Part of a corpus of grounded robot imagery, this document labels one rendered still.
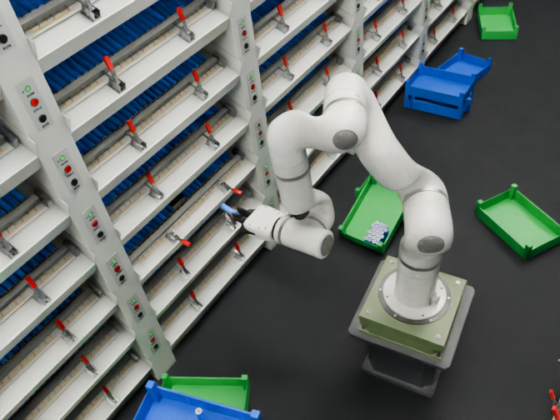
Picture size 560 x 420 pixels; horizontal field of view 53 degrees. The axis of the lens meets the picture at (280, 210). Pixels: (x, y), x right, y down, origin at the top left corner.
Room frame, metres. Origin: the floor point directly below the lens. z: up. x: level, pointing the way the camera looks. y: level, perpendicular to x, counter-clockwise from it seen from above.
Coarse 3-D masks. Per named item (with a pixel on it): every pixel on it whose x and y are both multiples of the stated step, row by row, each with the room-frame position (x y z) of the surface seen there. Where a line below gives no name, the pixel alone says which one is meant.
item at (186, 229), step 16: (240, 144) 1.60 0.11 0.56; (256, 160) 1.56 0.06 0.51; (240, 176) 1.51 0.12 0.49; (176, 208) 1.36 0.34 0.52; (192, 208) 1.37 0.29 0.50; (208, 208) 1.37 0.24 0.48; (176, 224) 1.31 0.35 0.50; (192, 224) 1.31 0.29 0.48; (160, 240) 1.25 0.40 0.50; (128, 256) 1.19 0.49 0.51; (144, 256) 1.19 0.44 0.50; (160, 256) 1.19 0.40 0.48; (144, 272) 1.13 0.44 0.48
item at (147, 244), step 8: (232, 160) 1.55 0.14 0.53; (224, 168) 1.52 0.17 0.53; (216, 176) 1.48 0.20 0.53; (208, 184) 1.45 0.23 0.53; (200, 192) 1.41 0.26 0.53; (192, 200) 1.38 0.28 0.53; (184, 208) 1.35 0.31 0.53; (176, 216) 1.32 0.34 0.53; (168, 224) 1.28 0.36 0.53; (160, 232) 1.25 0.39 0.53; (152, 240) 1.23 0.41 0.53; (144, 248) 1.20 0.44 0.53; (136, 256) 1.17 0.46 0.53
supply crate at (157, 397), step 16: (144, 400) 0.68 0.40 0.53; (160, 400) 0.70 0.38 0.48; (176, 400) 0.69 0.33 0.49; (192, 400) 0.67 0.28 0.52; (208, 400) 0.66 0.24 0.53; (144, 416) 0.66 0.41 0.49; (160, 416) 0.66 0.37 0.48; (176, 416) 0.65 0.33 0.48; (192, 416) 0.65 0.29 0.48; (208, 416) 0.64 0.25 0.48; (224, 416) 0.64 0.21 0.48; (240, 416) 0.62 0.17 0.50; (256, 416) 0.59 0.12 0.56
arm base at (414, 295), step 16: (400, 272) 0.98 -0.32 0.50; (416, 272) 0.94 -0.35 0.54; (432, 272) 0.94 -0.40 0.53; (384, 288) 1.02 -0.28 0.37; (400, 288) 0.97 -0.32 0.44; (416, 288) 0.94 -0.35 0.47; (432, 288) 0.94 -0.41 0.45; (400, 304) 0.96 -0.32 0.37; (416, 304) 0.93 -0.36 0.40; (432, 304) 0.94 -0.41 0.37
